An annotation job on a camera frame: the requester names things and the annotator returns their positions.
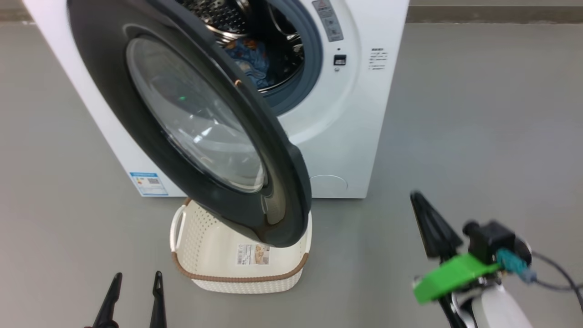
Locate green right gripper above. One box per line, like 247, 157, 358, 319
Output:
410, 191, 501, 305

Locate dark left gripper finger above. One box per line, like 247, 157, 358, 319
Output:
150, 271, 168, 328
92, 272, 123, 328

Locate dark round glass washer door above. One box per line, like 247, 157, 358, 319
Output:
67, 0, 313, 248

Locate blue cartoon garment white band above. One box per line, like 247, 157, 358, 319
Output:
225, 38, 270, 62

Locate white front-load washing machine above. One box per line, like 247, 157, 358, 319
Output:
22, 0, 410, 199

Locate grey rubber door gasket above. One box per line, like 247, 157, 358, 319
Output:
260, 0, 323, 116

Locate perforated steel washer drum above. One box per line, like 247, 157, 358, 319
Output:
175, 0, 305, 90

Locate white perforated basket brown rim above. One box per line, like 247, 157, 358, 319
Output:
170, 197, 313, 295

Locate paper label inside basket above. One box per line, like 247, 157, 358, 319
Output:
235, 244, 271, 266

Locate round white filter cover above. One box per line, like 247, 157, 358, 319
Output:
310, 175, 348, 198

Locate blue energy label sticker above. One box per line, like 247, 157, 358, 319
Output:
129, 172, 169, 197

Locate small printed text label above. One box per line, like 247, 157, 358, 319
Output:
368, 47, 388, 71

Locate grey warning sticker strip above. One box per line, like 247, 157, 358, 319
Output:
312, 0, 345, 43

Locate black cable teal connector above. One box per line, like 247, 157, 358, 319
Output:
496, 248, 583, 311

